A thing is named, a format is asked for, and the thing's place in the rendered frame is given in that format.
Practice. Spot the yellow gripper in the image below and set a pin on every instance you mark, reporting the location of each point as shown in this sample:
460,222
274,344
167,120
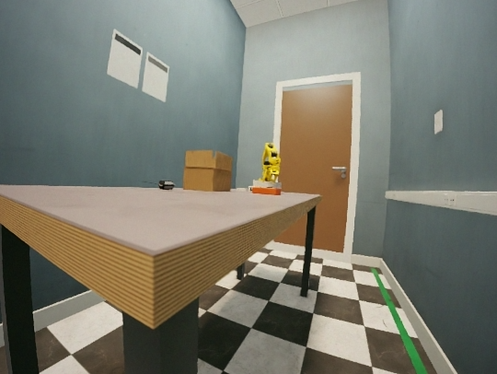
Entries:
273,170

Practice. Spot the orange digital multimeter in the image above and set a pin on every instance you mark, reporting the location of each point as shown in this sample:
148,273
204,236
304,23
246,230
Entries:
268,190

